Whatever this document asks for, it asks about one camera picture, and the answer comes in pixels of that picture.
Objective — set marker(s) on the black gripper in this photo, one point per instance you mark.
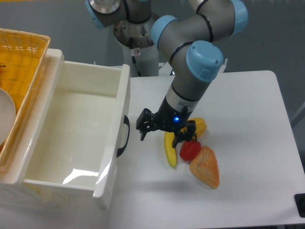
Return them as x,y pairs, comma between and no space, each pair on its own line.
167,119

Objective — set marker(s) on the black top drawer handle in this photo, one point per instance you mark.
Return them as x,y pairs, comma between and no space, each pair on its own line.
125,136

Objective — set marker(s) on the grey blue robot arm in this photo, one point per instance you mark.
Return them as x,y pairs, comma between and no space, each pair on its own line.
186,45

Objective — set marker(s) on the white drawer cabinet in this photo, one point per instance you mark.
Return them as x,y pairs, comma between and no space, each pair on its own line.
13,191

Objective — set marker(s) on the yellow banana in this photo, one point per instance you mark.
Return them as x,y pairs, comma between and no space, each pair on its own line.
169,149

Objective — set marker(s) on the red bell pepper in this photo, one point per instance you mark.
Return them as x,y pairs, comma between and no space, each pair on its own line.
190,150

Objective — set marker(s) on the yellow bell pepper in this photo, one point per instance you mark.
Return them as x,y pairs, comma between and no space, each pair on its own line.
200,126

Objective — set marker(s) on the orange pastry turnover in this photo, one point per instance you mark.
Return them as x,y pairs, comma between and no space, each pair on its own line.
205,167

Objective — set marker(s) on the black object at edge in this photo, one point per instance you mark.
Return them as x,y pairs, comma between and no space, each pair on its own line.
300,204

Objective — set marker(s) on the white plate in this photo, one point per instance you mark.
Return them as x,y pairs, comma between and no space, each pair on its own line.
7,115

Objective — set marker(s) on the yellow wicker basket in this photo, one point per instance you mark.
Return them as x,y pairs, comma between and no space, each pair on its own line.
21,55

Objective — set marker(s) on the white metal bracket right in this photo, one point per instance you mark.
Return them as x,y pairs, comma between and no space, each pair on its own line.
223,67

